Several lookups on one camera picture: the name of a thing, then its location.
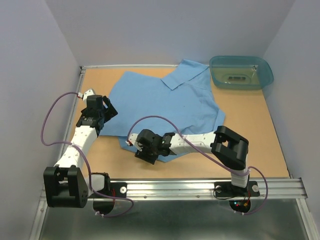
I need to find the aluminium left side rail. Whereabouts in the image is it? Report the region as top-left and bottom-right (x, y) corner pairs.
(45, 66), (86, 167)

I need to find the aluminium front rail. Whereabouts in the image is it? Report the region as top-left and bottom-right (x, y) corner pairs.
(39, 177), (308, 201)

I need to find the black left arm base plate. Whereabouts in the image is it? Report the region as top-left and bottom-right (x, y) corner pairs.
(98, 182), (127, 198)

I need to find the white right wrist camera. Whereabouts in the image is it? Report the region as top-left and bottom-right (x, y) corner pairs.
(125, 133), (142, 151)

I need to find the teal plastic bin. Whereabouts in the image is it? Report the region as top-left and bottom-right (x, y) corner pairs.
(209, 55), (274, 91)

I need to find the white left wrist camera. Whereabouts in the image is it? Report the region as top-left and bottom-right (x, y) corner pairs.
(77, 88), (96, 102)

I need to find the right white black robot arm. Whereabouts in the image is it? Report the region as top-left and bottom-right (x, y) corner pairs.
(129, 125), (249, 195)

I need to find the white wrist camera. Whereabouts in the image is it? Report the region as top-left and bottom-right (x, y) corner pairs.
(77, 88), (96, 102)
(125, 133), (142, 151)

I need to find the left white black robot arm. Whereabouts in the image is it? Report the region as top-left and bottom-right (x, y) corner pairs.
(43, 89), (118, 208)

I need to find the light blue shirt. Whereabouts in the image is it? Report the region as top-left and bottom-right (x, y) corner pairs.
(100, 59), (226, 152)

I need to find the aluminium rail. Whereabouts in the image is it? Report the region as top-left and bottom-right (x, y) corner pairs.
(39, 177), (308, 201)
(45, 66), (86, 167)

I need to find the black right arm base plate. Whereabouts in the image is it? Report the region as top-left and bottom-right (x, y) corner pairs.
(214, 181), (260, 198)

